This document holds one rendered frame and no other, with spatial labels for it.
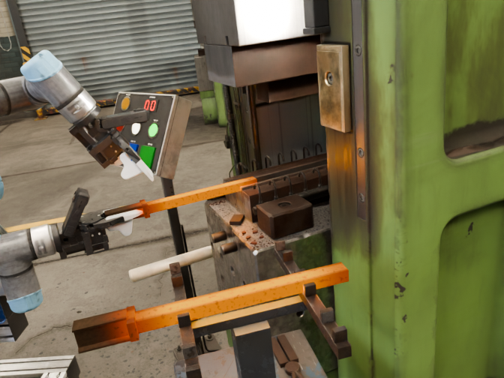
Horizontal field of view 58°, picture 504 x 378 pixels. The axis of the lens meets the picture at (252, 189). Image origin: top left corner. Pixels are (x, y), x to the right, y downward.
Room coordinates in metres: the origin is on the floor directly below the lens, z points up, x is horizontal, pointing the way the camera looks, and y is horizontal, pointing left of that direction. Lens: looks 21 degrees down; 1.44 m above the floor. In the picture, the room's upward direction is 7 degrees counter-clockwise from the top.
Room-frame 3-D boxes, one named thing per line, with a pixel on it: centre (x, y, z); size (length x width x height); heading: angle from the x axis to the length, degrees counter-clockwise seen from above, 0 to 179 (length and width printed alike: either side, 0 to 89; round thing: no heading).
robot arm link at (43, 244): (0.98, 0.50, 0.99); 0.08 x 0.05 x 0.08; 22
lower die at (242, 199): (1.26, -0.15, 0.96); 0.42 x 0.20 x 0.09; 111
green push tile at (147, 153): (1.52, 0.34, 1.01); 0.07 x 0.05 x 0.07; 46
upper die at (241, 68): (1.26, -0.15, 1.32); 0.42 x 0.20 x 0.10; 111
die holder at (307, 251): (1.21, -0.18, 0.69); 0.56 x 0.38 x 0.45; 111
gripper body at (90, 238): (1.01, 0.42, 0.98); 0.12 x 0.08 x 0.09; 112
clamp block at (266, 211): (1.04, -0.08, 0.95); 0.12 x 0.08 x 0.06; 111
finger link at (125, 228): (1.03, 0.32, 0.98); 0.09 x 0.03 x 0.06; 109
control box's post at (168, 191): (1.67, 0.32, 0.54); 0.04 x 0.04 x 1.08; 21
